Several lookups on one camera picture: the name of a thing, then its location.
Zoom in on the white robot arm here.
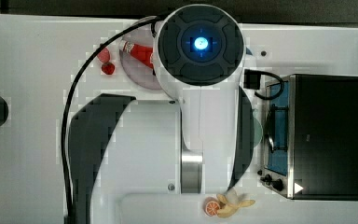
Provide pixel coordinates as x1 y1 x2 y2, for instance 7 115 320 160
69 4 254 224

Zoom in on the grey round plate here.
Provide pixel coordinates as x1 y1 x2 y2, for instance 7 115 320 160
119 24 161 91

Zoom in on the red ketchup bottle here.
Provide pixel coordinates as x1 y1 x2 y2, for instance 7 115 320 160
119 40 154 69

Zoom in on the light green mug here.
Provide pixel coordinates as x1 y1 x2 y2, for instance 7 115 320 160
253 109 263 147

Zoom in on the dark red toy strawberry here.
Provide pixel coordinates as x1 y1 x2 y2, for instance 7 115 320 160
101 63 116 75

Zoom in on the blue plastic cup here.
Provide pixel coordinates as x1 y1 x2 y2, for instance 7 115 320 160
245 48 253 56

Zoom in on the pale pink toy strawberry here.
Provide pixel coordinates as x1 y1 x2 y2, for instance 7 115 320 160
97 48 111 63

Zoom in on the toy orange slice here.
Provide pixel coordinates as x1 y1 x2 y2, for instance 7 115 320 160
203 201 220 217

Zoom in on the toy peeled banana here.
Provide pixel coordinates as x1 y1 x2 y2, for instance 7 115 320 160
216 188 255 218

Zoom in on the black toaster oven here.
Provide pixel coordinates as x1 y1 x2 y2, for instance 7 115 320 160
258 74 358 201

